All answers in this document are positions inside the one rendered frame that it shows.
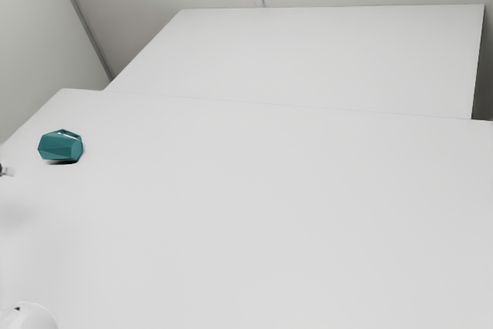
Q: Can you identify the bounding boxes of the teal faceted mug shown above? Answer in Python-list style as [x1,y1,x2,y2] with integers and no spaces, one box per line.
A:
[37,129,85,163]

